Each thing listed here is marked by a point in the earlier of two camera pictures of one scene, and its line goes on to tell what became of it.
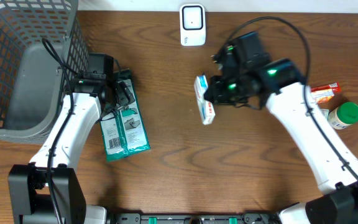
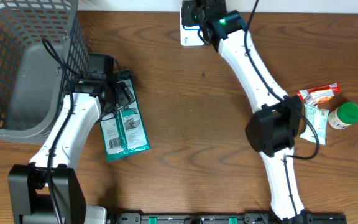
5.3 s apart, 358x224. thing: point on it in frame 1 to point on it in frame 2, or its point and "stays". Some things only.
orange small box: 323,96 stays
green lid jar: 344,114 stays
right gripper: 217,95 to 190,17
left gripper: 125,93 stays
